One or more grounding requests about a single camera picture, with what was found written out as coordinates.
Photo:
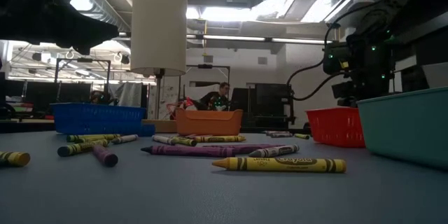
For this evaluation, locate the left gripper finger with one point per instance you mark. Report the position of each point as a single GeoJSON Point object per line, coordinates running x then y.
{"type": "Point", "coordinates": [77, 43]}
{"type": "Point", "coordinates": [87, 26]}

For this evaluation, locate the yellow-green crayon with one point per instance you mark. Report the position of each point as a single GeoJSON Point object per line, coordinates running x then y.
{"type": "Point", "coordinates": [113, 136]}
{"type": "Point", "coordinates": [15, 158]}
{"type": "Point", "coordinates": [80, 147]}
{"type": "Point", "coordinates": [75, 140]}
{"type": "Point", "coordinates": [185, 141]}

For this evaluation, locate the yellow crayon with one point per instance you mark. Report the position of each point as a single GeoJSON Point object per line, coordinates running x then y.
{"type": "Point", "coordinates": [301, 136]}
{"type": "Point", "coordinates": [280, 165]}
{"type": "Point", "coordinates": [224, 139]}

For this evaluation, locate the purple crayon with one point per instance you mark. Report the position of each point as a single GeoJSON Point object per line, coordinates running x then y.
{"type": "Point", "coordinates": [241, 148]}
{"type": "Point", "coordinates": [189, 151]}
{"type": "Point", "coordinates": [105, 157]}
{"type": "Point", "coordinates": [185, 135]}
{"type": "Point", "coordinates": [204, 135]}

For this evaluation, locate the dark monitors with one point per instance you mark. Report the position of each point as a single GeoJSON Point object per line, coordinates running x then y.
{"type": "Point", "coordinates": [70, 94]}

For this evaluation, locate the person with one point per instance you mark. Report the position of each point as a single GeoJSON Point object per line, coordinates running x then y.
{"type": "Point", "coordinates": [98, 97]}
{"type": "Point", "coordinates": [213, 99]}

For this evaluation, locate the white cylindrical lamp shade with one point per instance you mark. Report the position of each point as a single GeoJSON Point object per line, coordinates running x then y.
{"type": "Point", "coordinates": [159, 24]}

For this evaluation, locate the red plastic basket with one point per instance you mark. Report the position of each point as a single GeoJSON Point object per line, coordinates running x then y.
{"type": "Point", "coordinates": [336, 127]}

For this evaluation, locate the white cloth cover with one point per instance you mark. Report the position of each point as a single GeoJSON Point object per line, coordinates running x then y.
{"type": "Point", "coordinates": [196, 92]}
{"type": "Point", "coordinates": [130, 94]}

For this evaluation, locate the teal plastic bin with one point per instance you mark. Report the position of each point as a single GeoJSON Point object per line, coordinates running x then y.
{"type": "Point", "coordinates": [409, 129]}

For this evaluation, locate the blue plastic basket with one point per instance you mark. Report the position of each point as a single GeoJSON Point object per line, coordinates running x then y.
{"type": "Point", "coordinates": [98, 119]}

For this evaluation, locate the thin lamp pole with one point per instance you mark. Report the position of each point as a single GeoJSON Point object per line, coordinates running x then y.
{"type": "Point", "coordinates": [158, 94]}

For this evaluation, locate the black equipment cart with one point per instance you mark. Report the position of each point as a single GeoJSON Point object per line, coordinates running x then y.
{"type": "Point", "coordinates": [269, 108]}

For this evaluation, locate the red object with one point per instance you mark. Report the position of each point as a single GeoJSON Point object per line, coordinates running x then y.
{"type": "Point", "coordinates": [173, 110]}

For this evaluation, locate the round wooden lamp base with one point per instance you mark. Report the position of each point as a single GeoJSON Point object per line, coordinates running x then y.
{"type": "Point", "coordinates": [161, 126]}

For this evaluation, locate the long ceiling light fixture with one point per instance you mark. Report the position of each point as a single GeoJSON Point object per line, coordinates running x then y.
{"type": "Point", "coordinates": [238, 38]}

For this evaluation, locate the orange plastic bin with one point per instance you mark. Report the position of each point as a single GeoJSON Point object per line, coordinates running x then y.
{"type": "Point", "coordinates": [208, 122]}

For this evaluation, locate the black rig frame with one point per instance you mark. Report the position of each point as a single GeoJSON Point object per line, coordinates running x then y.
{"type": "Point", "coordinates": [210, 66]}
{"type": "Point", "coordinates": [84, 60]}

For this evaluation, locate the silver ceiling duct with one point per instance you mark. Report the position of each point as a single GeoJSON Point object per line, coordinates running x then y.
{"type": "Point", "coordinates": [101, 1]}

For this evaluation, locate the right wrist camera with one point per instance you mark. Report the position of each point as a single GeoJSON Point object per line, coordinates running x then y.
{"type": "Point", "coordinates": [343, 90]}

